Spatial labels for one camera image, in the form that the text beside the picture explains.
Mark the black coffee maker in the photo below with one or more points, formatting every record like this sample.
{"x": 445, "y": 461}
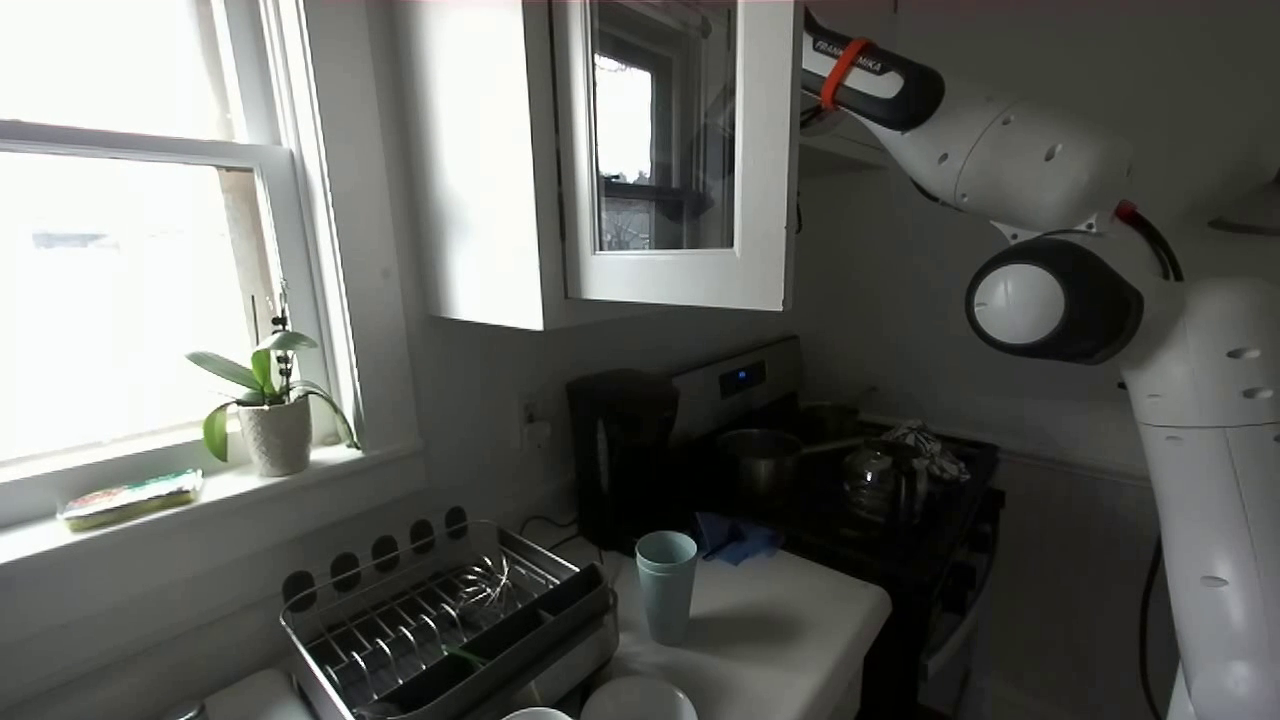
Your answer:
{"x": 621, "y": 454}

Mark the blue cloth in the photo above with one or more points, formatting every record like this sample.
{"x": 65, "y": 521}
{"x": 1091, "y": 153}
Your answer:
{"x": 732, "y": 538}

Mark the steel saucepan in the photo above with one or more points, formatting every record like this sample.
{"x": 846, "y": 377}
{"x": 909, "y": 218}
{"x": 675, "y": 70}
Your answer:
{"x": 752, "y": 461}

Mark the floral kitchen towel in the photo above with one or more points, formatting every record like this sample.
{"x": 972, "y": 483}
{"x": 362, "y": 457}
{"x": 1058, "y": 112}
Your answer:
{"x": 934, "y": 454}

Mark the metal dish rack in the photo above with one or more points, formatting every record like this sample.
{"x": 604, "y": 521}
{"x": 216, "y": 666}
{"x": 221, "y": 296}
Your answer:
{"x": 440, "y": 642}

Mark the white bowl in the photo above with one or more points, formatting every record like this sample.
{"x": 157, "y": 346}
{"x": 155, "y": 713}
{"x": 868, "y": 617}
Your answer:
{"x": 639, "y": 701}

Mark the panel with oval holes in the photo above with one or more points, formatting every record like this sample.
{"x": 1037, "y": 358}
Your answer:
{"x": 375, "y": 560}

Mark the white window frame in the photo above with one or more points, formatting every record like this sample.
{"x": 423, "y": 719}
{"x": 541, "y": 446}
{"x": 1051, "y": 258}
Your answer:
{"x": 285, "y": 202}

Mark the white glass cabinet door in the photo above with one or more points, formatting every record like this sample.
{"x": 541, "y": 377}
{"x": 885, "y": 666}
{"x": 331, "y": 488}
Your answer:
{"x": 664, "y": 273}

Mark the white wall outlet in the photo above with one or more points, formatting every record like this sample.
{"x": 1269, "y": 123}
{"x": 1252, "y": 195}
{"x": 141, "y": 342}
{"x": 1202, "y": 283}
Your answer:
{"x": 535, "y": 427}

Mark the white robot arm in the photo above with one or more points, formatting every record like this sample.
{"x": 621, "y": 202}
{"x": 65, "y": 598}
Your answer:
{"x": 1202, "y": 403}

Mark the striped sponge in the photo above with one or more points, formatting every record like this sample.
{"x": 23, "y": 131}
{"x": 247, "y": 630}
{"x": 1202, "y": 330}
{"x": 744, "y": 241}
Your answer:
{"x": 127, "y": 501}

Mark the white mug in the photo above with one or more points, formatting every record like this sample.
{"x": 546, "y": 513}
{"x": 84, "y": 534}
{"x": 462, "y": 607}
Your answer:
{"x": 538, "y": 713}

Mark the teal plastic cup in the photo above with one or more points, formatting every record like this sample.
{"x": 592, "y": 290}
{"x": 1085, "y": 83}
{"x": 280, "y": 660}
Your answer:
{"x": 664, "y": 587}

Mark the stainless steel stove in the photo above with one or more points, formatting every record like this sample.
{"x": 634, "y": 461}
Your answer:
{"x": 934, "y": 575}

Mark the white wall cabinet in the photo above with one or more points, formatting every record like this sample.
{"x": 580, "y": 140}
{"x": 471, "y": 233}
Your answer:
{"x": 467, "y": 160}

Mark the potted green plant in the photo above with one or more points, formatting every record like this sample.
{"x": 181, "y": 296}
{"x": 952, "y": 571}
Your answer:
{"x": 275, "y": 427}

